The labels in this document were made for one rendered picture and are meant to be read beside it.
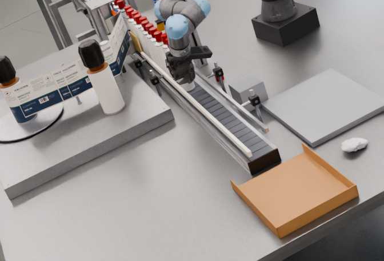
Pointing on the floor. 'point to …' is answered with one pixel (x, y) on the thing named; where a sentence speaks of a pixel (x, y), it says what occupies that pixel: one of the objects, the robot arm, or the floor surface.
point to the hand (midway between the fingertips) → (190, 79)
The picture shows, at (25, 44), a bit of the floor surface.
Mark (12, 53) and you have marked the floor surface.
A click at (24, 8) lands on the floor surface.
